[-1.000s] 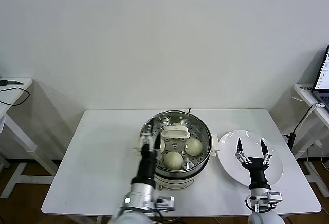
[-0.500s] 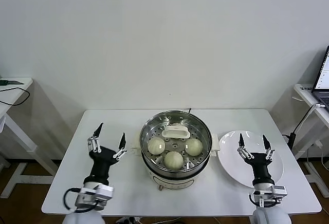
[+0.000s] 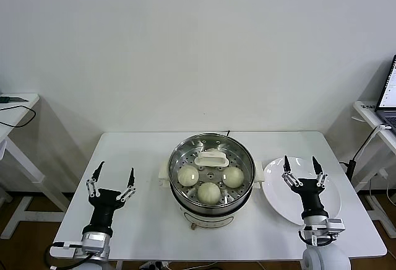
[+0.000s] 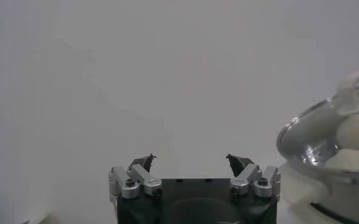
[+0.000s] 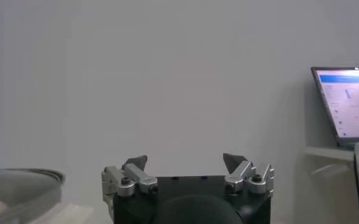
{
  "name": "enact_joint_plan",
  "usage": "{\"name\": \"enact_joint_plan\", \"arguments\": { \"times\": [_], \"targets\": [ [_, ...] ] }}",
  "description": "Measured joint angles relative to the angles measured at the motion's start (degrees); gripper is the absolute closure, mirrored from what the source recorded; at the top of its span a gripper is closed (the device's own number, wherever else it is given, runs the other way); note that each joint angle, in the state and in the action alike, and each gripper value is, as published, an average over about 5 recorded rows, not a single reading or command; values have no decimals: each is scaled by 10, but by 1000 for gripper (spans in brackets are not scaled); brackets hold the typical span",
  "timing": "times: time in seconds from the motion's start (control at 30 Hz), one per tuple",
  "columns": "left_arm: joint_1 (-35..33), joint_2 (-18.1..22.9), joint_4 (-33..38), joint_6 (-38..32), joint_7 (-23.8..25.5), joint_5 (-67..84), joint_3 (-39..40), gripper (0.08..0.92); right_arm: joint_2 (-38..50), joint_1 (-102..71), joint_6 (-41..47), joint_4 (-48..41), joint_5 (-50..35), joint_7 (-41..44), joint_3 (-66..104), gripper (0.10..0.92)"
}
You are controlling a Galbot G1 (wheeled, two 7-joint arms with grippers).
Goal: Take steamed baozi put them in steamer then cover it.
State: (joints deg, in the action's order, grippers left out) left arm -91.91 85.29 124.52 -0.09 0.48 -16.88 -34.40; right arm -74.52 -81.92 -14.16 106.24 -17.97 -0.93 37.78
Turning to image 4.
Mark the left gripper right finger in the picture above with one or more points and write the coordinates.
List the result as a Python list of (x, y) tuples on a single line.
[(243, 179)]

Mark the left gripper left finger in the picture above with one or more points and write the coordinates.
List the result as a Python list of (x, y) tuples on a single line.
[(142, 179)]

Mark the white steamed baozi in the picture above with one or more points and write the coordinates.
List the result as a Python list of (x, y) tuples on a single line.
[(357, 132)]

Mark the perforated stainless steel steamer basket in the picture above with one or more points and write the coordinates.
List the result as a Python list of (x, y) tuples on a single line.
[(343, 190)]

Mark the white electric cooker base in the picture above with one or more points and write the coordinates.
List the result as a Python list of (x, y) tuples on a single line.
[(301, 188)]

